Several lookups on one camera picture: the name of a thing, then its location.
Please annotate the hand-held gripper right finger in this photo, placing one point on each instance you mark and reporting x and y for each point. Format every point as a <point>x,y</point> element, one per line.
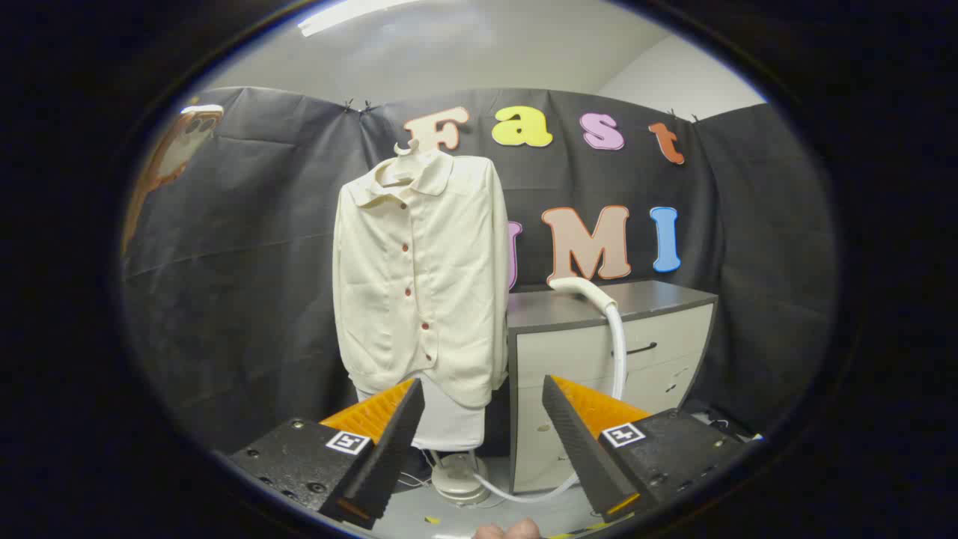
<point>584,457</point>

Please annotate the cream button-up shirt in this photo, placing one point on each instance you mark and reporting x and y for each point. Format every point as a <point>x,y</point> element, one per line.
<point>449,284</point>

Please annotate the orange brown wall decoration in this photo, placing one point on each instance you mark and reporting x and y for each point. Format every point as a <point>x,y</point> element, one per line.
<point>176,150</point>

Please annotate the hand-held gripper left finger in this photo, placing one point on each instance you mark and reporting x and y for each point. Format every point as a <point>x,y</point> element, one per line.
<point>389,457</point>

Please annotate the grey-topped white cabinet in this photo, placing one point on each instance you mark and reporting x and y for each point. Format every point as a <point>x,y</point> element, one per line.
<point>569,352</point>

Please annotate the white garment steamer base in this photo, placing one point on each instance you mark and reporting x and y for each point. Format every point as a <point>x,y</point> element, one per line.
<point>458,483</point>

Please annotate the cream plastic hanger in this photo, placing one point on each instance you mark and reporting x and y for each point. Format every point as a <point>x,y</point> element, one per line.
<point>408,152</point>

